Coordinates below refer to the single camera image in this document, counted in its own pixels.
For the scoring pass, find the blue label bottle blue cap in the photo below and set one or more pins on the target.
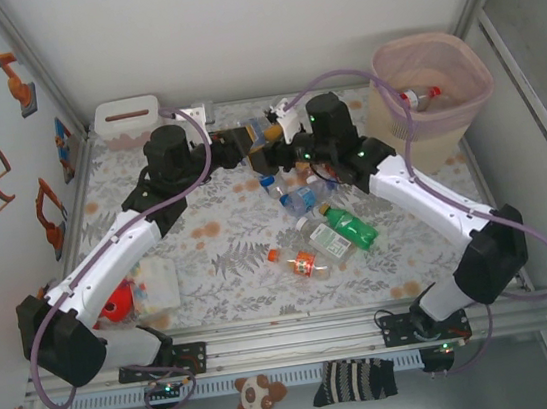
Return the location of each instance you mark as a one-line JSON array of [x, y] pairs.
[[303, 199]]

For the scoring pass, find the small circuit board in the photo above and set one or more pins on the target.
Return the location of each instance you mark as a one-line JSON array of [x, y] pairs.
[[437, 359], [164, 390]]

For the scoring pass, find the aluminium front rail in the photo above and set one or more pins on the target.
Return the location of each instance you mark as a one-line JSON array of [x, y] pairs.
[[296, 337]]

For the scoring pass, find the white green label bottle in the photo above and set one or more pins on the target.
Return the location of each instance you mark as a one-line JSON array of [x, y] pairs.
[[329, 243]]

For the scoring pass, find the blue orange wall sticker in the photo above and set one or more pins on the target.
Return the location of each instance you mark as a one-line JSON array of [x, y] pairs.
[[64, 146]]

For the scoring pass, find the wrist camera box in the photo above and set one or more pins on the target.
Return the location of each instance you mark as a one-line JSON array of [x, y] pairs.
[[196, 114], [288, 127]]

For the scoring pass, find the crushed blue label bottle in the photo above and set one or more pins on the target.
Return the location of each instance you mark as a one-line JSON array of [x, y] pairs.
[[259, 128]]

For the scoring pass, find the green bottle yellow cap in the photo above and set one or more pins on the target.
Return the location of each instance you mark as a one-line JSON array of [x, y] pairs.
[[355, 229]]

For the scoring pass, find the white pink tissue box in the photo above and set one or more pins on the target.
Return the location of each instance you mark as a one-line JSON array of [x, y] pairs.
[[122, 128]]

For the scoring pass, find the beige bin with pink liner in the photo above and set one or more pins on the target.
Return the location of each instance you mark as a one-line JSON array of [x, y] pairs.
[[447, 141]]

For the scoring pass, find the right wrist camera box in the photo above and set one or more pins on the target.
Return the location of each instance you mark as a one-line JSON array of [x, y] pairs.
[[288, 127]]

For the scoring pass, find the brown white panda plush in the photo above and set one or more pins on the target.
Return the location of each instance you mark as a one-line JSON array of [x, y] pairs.
[[253, 394]]

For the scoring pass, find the black white striped sock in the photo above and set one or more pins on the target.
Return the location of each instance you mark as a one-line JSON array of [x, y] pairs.
[[352, 380]]

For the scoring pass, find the clear bag of colourful pieces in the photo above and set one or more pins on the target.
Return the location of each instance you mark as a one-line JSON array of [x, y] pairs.
[[156, 290]]

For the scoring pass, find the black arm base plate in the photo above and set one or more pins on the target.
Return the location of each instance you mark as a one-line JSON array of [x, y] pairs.
[[192, 356], [396, 332]]

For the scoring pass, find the red label tea bottle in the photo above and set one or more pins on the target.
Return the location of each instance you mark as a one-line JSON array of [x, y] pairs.
[[307, 174]]

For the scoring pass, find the brown swirl label bottle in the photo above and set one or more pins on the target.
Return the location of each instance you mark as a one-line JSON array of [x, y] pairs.
[[333, 179]]

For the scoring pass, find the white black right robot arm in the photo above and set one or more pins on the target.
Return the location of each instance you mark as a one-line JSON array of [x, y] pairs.
[[428, 194]]

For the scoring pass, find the orange label bottle orange cap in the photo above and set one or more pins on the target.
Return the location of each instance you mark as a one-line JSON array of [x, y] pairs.
[[303, 264]]

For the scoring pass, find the clear bottle red cap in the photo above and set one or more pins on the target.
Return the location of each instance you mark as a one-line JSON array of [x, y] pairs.
[[421, 99]]

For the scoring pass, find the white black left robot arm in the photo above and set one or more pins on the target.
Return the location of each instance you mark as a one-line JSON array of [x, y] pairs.
[[104, 257]]

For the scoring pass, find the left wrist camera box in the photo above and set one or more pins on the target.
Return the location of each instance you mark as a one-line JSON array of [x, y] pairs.
[[196, 114]]

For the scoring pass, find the red plush toy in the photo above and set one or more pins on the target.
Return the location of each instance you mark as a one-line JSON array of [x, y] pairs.
[[118, 305]]

